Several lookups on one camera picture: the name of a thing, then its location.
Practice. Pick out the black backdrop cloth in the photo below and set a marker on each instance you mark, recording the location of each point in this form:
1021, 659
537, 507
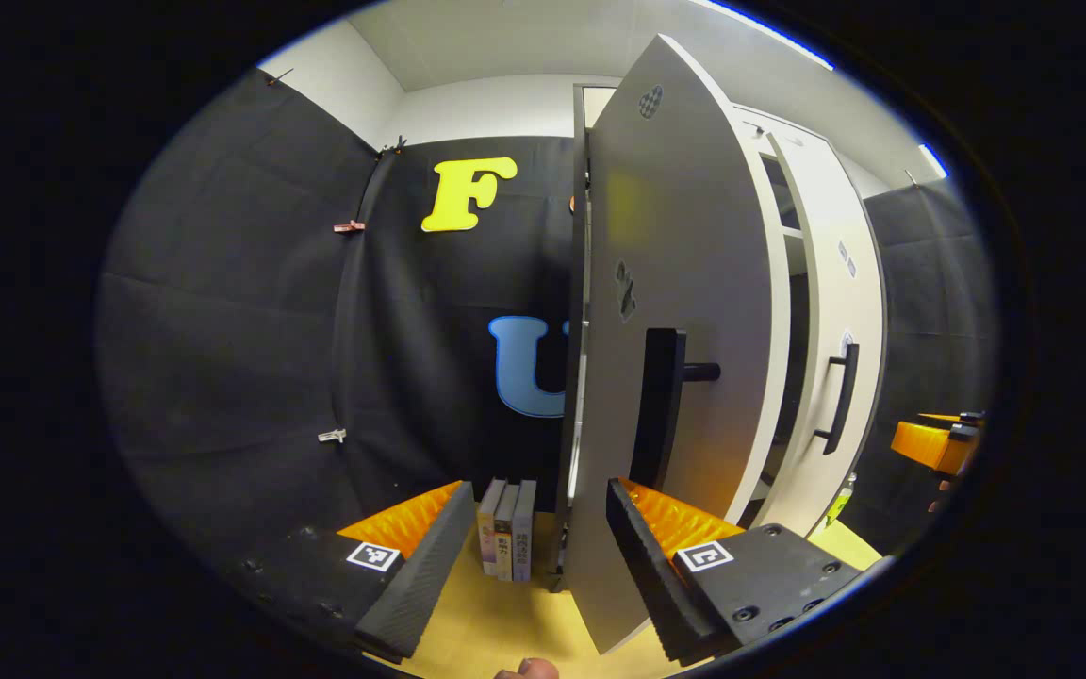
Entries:
929, 283
241, 311

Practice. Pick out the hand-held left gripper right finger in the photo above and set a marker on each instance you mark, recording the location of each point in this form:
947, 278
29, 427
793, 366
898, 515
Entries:
651, 575

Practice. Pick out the green bottle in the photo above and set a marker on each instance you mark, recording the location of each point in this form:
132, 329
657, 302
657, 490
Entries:
840, 505

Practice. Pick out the white cloth clip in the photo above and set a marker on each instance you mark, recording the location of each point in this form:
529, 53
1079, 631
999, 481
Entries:
332, 435

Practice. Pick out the black cloth clip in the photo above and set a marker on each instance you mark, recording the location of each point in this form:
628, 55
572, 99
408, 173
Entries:
397, 144

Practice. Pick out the white shoe cabinet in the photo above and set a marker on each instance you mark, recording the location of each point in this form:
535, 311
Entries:
796, 311

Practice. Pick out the white shoe cabinet door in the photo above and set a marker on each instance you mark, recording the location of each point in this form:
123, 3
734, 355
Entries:
835, 283
684, 236

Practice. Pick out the white cabinet drawer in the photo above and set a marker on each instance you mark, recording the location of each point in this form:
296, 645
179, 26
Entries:
779, 124

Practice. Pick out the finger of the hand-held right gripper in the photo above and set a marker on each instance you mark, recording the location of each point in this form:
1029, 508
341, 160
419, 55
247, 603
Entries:
969, 418
925, 445

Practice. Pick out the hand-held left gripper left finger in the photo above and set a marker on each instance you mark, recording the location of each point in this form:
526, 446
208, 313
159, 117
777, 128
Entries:
420, 580

